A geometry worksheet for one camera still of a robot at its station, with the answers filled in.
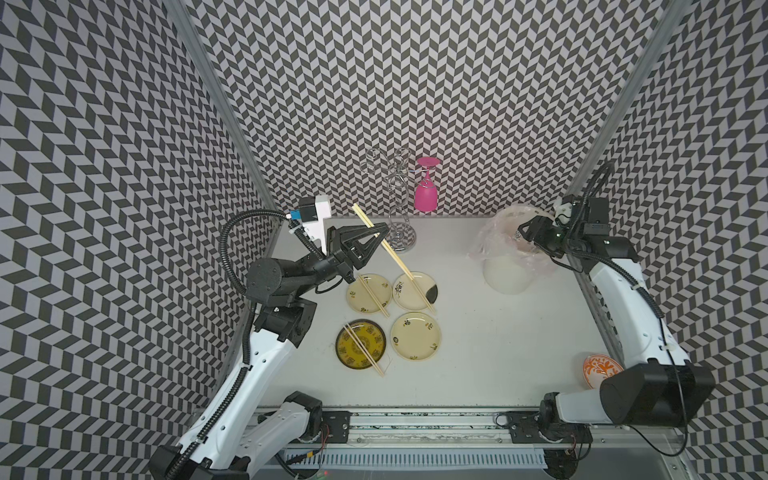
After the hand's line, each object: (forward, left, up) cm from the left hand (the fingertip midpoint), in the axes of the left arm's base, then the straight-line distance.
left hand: (388, 233), depth 50 cm
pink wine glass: (+43, -10, -28) cm, 52 cm away
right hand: (+18, -35, -22) cm, 45 cm away
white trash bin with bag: (+14, -32, -28) cm, 44 cm away
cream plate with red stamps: (+1, -6, -47) cm, 48 cm away
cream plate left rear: (+15, +12, -48) cm, 52 cm away
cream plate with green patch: (+16, -4, -48) cm, 51 cm away
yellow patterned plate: (+1, +7, -48) cm, 48 cm away
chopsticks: (+3, +13, -47) cm, 49 cm away
